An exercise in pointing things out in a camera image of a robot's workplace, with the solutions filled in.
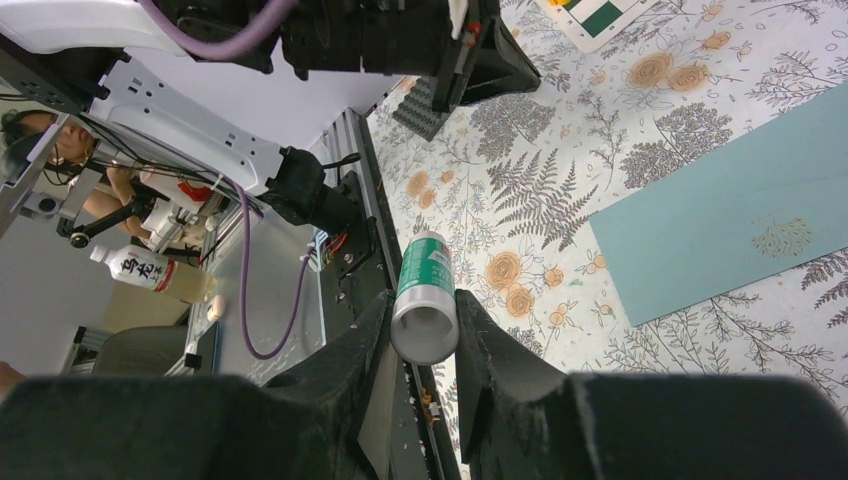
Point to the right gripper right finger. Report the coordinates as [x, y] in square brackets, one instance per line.
[522, 418]

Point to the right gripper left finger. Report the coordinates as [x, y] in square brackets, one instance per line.
[328, 417]

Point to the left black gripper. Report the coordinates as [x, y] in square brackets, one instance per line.
[464, 45]

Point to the teal green envelope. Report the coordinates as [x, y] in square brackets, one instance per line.
[763, 203]

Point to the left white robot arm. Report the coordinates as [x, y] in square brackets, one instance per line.
[74, 56]

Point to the dark grey lego baseplate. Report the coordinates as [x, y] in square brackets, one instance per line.
[415, 110]

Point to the green white chessboard mat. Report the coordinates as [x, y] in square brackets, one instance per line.
[590, 24]

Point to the floral patterned table mat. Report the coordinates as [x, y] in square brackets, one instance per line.
[511, 182]

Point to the plastic tea bottle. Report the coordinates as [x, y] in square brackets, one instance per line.
[157, 273]

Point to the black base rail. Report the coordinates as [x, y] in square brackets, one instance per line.
[405, 396]

